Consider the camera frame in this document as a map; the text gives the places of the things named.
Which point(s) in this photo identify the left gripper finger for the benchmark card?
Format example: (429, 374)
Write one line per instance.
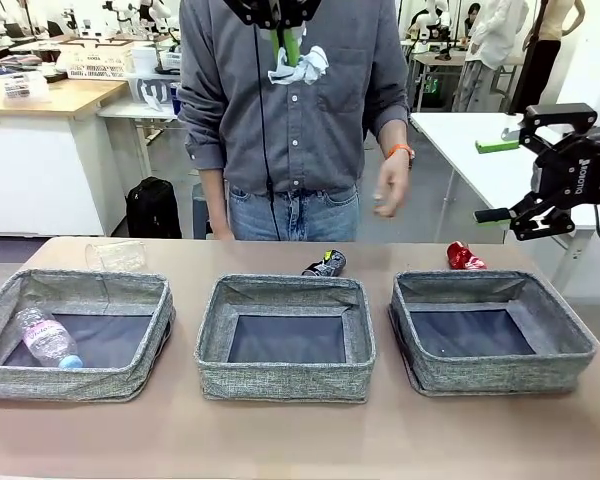
(300, 10)
(250, 10)

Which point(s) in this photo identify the blue box white logo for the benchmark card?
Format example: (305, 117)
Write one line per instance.
(152, 92)

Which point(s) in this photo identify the person's left hand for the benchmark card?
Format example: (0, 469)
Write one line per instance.
(392, 190)

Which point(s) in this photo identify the grey metal frame table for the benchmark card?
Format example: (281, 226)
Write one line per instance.
(440, 62)

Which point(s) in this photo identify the large white table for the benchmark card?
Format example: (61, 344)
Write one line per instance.
(460, 150)

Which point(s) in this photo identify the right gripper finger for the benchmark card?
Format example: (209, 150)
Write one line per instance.
(560, 114)
(492, 215)

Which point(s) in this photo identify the black backpack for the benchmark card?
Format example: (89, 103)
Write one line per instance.
(152, 207)

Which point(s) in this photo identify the orange wristband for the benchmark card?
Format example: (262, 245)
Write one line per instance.
(399, 150)

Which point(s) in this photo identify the seated person dark hair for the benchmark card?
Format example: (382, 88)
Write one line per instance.
(472, 15)

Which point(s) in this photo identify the white plastic crate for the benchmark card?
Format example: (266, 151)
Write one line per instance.
(95, 62)

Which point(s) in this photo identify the white plastic container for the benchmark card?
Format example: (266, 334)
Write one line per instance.
(142, 59)

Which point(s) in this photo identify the person's left forearm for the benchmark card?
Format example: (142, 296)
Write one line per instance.
(395, 130)

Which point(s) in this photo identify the mannequin in white clothes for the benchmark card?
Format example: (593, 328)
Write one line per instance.
(495, 30)

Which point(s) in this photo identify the clear plastic storage box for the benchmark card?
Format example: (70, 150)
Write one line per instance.
(25, 87)

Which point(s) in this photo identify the person's right hand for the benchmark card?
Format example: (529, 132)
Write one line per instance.
(224, 234)

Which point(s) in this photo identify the blue jeans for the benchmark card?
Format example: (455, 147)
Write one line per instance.
(250, 215)

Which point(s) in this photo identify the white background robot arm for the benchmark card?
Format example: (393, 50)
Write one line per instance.
(432, 17)

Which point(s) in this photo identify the crushed red drink can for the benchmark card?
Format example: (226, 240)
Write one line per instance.
(460, 256)

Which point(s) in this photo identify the crushed black drink can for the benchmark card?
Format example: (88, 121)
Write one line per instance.
(325, 265)

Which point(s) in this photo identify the white paper ball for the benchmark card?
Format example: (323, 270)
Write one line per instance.
(310, 65)

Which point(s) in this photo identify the grey button shirt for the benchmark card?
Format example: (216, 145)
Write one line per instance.
(330, 125)

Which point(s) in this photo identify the small white table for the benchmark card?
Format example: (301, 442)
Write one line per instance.
(130, 111)

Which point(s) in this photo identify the clear plastic bottle blue cap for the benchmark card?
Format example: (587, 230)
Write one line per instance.
(45, 337)

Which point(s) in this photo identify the clear plastic cup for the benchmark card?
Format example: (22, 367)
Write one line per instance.
(115, 256)

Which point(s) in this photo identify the person's right forearm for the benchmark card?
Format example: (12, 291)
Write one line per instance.
(212, 200)

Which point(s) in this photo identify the grey fabric basket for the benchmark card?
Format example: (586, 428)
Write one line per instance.
(55, 380)
(280, 382)
(495, 372)

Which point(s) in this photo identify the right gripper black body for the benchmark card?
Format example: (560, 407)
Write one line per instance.
(595, 170)

